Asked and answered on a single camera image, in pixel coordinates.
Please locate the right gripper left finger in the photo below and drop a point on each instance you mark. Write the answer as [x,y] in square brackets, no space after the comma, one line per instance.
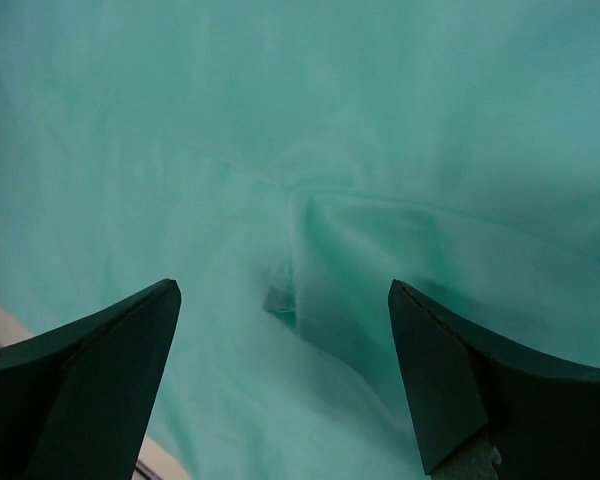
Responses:
[75,401]

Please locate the green t shirt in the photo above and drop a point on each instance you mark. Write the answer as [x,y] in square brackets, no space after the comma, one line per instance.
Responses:
[284,162]

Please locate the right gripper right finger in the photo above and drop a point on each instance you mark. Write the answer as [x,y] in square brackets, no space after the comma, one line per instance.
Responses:
[486,407]

